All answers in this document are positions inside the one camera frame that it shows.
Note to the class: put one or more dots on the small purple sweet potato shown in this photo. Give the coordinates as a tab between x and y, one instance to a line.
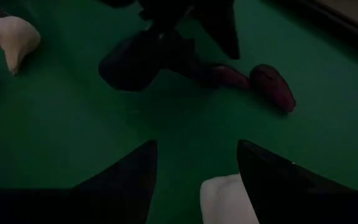
232	77
272	85

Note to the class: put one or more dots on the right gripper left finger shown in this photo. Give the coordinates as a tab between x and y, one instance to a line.
113	196

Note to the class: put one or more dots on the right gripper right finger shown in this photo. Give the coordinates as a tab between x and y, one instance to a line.
291	196

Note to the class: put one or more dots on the green table mat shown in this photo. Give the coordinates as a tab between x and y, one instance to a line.
73	124

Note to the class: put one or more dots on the white garlic bulb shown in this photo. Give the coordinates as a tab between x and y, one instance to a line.
15	40
222	202

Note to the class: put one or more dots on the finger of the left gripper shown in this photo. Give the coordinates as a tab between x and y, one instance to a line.
135	62
221	28

